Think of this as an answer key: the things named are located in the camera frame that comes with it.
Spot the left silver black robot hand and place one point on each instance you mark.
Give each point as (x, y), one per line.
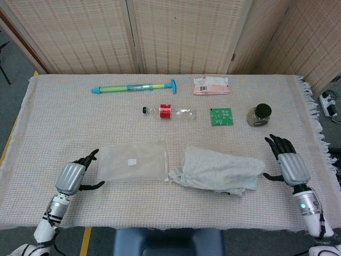
(69, 178)

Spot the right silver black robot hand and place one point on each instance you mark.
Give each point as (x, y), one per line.
(293, 169)

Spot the transparent plastic zip bag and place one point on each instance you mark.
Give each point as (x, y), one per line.
(128, 170)

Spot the white clothes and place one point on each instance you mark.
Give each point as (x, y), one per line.
(218, 170)

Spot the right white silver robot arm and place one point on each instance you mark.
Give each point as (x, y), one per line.
(309, 208)

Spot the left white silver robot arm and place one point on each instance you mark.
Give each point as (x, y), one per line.
(56, 210)

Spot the woven beige tablecloth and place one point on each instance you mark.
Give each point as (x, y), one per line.
(80, 120)

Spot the glass jar black lid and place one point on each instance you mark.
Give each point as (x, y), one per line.
(259, 113)

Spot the white power strip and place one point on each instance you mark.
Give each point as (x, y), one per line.
(327, 104)

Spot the green square sachet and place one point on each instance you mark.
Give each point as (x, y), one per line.
(222, 116)

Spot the green blue water pump toy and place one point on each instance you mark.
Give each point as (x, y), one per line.
(117, 88)

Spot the pink white wipes packet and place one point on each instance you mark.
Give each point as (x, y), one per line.
(213, 86)

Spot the clear plastic bottle red label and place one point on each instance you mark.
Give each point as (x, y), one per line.
(165, 111)

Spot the black stand leg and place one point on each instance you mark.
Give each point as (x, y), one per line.
(4, 72)

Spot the woven folding screen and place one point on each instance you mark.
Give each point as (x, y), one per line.
(186, 34)

